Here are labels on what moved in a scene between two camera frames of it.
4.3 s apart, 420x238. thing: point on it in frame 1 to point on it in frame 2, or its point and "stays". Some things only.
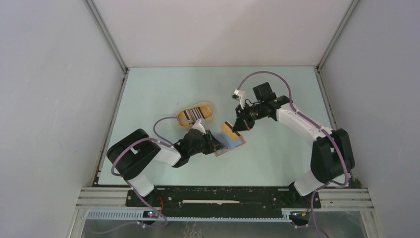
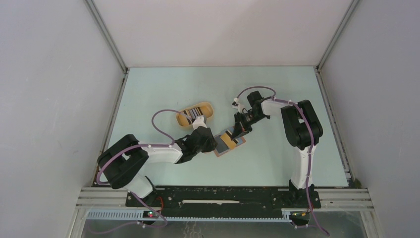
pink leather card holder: (229, 144) stays
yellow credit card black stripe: (227, 128) to (231, 143)
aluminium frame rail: (117, 198) stays
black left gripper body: (201, 148) stays
